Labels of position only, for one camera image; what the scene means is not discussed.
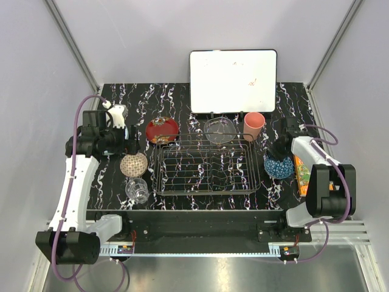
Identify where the red floral plate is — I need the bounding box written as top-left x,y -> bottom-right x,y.
145,117 -> 179,145

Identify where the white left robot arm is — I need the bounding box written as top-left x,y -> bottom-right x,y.
35,104 -> 139,265

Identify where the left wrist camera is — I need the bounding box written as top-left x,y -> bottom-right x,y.
81,110 -> 107,133

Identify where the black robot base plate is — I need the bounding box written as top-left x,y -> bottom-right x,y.
86,210 -> 312,256

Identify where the clear glass bowl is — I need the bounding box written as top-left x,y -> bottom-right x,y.
204,117 -> 236,144

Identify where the blue geometric patterned bowl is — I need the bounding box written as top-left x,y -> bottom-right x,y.
264,155 -> 294,179

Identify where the orange treehouse book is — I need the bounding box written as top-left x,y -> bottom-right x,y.
294,156 -> 311,197

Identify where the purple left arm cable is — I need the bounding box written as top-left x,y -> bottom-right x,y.
51,94 -> 131,292

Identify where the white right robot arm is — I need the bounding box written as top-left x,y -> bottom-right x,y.
264,117 -> 356,241

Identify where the white dry-erase board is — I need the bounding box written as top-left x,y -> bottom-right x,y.
190,49 -> 277,114

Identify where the brown checkered patterned bowl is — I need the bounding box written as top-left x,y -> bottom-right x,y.
120,153 -> 148,178

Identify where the pink plastic cup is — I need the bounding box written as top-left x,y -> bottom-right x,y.
243,112 -> 266,142

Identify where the clear faceted glass tumbler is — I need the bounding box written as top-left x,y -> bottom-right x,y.
125,178 -> 150,204

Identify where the black wire dish rack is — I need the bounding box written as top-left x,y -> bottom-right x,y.
153,133 -> 261,196

